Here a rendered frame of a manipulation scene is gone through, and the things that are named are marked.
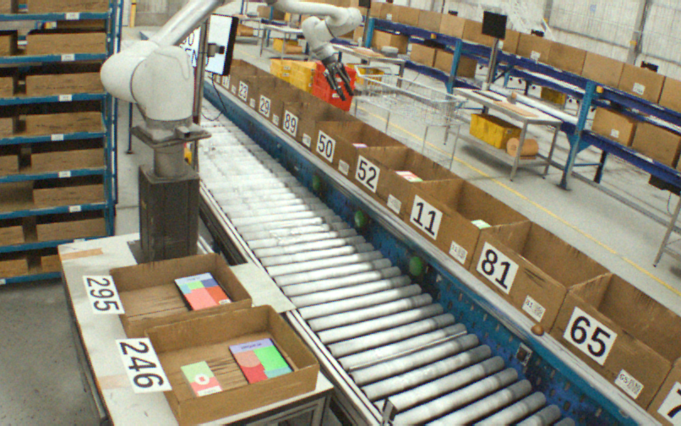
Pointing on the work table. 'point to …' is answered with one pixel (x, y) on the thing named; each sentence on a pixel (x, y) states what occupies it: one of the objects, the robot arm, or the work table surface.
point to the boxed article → (200, 379)
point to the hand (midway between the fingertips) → (345, 92)
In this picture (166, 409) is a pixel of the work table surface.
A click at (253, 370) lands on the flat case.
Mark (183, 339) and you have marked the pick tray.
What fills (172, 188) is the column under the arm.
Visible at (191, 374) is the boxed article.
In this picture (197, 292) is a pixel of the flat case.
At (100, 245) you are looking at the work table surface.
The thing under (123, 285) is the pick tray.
